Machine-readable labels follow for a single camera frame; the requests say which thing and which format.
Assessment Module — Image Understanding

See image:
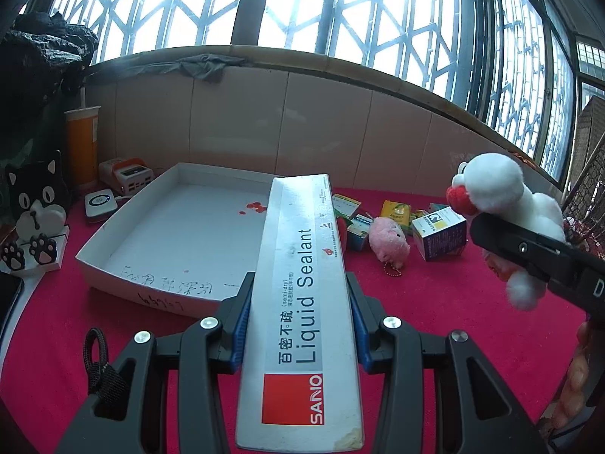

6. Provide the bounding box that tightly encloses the white orange power bank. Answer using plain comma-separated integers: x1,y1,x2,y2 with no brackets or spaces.
98,157,154,198

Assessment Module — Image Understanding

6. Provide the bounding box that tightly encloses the window with metal grille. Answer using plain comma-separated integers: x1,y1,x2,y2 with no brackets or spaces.
19,0,605,190

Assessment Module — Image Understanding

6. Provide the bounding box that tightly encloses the person's right hand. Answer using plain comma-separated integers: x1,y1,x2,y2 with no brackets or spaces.
551,319,594,431

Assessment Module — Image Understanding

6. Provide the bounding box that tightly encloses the orange drink cup with straw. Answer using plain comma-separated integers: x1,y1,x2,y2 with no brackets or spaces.
64,87,101,190

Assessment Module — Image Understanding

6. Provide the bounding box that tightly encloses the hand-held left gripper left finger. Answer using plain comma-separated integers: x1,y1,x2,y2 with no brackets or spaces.
54,272,256,454

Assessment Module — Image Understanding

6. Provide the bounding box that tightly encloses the white cardboard tray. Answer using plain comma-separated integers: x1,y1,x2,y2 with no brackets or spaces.
76,162,284,320

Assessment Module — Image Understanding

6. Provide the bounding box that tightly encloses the black wrist strap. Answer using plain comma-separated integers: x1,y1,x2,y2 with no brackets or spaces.
84,328,129,421

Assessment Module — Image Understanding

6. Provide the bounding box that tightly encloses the white blue small box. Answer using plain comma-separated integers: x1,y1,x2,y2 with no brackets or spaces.
347,215,374,251

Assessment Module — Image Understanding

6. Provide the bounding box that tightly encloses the pink plush pig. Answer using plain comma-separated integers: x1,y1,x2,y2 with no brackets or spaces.
369,216,411,278

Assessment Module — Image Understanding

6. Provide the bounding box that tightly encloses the black phone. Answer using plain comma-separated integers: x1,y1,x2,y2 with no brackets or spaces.
0,272,24,336

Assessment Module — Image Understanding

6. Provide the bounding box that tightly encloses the yellow tissue pack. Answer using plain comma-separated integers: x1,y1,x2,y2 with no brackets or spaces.
380,200,412,228

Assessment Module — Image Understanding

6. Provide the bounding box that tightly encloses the blue white medicine box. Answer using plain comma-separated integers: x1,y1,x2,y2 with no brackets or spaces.
411,207,468,262

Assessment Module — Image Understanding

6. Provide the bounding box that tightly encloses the white plush toy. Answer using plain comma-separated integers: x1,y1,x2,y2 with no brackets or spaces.
447,152,566,312

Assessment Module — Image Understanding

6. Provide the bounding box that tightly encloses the black plastic bag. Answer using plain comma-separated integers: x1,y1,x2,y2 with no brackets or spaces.
0,12,100,152

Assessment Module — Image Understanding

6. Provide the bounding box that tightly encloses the black cat phone stand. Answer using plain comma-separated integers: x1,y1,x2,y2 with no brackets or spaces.
0,150,73,276

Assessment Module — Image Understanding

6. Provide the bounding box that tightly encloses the green patterned cloth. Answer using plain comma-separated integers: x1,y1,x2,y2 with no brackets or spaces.
0,95,69,228

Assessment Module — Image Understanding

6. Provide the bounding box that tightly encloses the wire mesh rack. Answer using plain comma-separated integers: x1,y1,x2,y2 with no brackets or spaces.
560,95,605,247

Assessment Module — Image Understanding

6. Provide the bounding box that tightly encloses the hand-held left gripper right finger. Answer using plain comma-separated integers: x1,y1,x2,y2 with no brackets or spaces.
345,272,551,454

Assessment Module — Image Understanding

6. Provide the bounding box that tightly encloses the long white red-label box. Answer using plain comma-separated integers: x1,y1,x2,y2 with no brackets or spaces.
235,173,366,452

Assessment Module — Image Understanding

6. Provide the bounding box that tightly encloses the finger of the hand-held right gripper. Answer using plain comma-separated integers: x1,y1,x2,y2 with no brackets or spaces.
469,212,575,296

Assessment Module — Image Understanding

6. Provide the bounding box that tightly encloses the white green small box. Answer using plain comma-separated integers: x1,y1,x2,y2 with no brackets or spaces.
331,194,362,218

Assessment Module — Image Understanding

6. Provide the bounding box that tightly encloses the grey cloth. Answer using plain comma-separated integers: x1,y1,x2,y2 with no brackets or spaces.
177,53,247,83

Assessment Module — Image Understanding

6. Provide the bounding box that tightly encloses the white pocket wifi device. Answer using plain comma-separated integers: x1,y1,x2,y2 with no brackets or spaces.
85,188,118,223

